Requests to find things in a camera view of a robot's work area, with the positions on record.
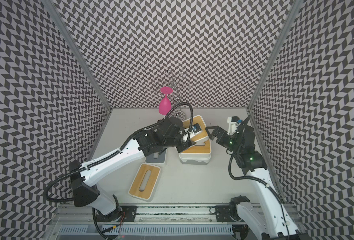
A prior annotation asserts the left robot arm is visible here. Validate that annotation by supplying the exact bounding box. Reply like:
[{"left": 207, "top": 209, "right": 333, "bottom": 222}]
[{"left": 71, "top": 117, "right": 203, "bottom": 216}]

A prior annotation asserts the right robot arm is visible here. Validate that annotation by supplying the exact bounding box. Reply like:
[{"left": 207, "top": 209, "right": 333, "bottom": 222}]
[{"left": 206, "top": 122, "right": 311, "bottom": 240}]

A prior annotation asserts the grey lid box centre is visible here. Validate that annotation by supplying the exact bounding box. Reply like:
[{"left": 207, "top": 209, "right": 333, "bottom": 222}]
[{"left": 145, "top": 151, "right": 167, "bottom": 165}]

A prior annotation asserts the pink plastic goblet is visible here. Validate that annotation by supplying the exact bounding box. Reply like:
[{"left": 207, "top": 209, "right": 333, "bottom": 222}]
[{"left": 159, "top": 87, "right": 173, "bottom": 116}]

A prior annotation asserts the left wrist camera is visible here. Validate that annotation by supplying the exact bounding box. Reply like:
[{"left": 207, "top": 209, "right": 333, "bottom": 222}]
[{"left": 191, "top": 123, "right": 202, "bottom": 135}]

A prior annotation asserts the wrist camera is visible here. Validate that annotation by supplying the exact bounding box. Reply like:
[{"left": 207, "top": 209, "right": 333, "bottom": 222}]
[
  {"left": 227, "top": 116, "right": 243, "bottom": 135},
  {"left": 191, "top": 123, "right": 202, "bottom": 135}
]

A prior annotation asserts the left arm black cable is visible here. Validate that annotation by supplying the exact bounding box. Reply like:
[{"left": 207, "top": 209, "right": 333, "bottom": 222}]
[{"left": 43, "top": 101, "right": 195, "bottom": 203}]

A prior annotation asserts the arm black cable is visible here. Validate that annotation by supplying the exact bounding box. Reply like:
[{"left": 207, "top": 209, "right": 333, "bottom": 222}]
[
  {"left": 43, "top": 101, "right": 195, "bottom": 203},
  {"left": 227, "top": 151, "right": 285, "bottom": 205}
]

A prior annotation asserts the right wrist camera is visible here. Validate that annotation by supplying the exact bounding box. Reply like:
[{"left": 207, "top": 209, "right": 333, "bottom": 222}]
[{"left": 227, "top": 116, "right": 243, "bottom": 135}]

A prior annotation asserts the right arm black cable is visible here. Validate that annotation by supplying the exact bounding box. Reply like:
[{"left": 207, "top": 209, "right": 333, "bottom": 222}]
[{"left": 227, "top": 151, "right": 285, "bottom": 205}]

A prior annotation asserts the aluminium front rail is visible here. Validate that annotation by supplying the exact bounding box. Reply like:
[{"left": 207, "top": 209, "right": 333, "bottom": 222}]
[{"left": 49, "top": 203, "right": 303, "bottom": 240}]

